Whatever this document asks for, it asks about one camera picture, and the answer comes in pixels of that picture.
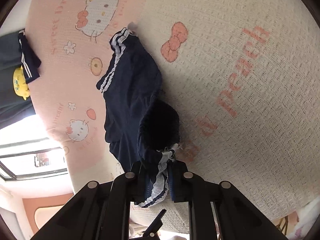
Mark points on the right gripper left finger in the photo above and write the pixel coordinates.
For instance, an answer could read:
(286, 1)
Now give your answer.
(97, 211)

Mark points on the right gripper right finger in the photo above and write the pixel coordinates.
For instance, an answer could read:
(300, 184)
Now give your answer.
(217, 211)

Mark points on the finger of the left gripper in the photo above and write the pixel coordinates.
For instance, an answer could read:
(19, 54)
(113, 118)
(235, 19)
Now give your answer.
(152, 231)

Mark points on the navy shorts white stripes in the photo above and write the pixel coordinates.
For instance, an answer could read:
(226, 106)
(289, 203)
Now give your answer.
(139, 126)

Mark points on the yellow plush toy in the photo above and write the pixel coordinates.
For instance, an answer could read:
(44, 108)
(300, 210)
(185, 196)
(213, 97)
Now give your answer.
(20, 86)

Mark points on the pink cream Hello Kitty blanket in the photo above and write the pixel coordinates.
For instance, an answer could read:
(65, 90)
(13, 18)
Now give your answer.
(243, 76)

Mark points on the navy striped garment on sofa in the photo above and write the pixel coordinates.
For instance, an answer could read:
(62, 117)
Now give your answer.
(29, 60)

